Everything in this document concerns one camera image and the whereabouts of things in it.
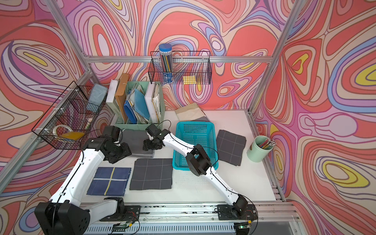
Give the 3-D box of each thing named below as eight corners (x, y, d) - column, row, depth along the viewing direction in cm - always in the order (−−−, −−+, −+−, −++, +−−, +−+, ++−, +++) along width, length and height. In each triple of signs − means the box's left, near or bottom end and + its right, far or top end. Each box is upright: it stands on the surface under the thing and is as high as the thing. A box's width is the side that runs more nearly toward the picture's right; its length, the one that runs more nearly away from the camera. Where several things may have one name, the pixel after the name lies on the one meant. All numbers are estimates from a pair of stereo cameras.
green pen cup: (248, 162, 93) (259, 148, 80) (245, 148, 100) (254, 133, 86) (263, 162, 93) (276, 148, 80) (258, 148, 100) (269, 134, 86)
